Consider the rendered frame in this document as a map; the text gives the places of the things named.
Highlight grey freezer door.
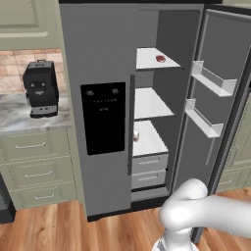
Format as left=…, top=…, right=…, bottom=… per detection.
left=59, top=3, right=141, bottom=222

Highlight grey fridge drawer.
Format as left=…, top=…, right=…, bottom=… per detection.
left=130, top=169, right=167, bottom=190
left=131, top=153, right=170, bottom=175

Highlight grey side-by-side fridge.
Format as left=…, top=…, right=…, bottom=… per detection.
left=59, top=2, right=206, bottom=223

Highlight grey fridge door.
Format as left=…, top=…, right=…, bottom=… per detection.
left=171, top=4, right=251, bottom=244

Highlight black coffee machine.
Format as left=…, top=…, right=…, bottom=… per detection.
left=22, top=59, right=60, bottom=119

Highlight green drawer front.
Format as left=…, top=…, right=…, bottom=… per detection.
left=0, top=129, right=71, bottom=163
left=10, top=181, right=79, bottom=210
left=4, top=156, right=75, bottom=190

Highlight green base cupboards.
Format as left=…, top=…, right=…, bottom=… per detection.
left=216, top=94, right=251, bottom=194

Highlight black appliance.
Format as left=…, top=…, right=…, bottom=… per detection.
left=0, top=173, right=17, bottom=226

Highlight dark freezer door handle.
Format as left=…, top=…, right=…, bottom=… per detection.
left=126, top=74, right=136, bottom=176

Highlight silver drawer handle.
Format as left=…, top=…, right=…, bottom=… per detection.
left=33, top=193, right=56, bottom=201
left=25, top=171, right=53, bottom=179
left=15, top=141, right=47, bottom=150

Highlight green wall cupboard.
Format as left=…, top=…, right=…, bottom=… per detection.
left=0, top=0, right=63, bottom=52

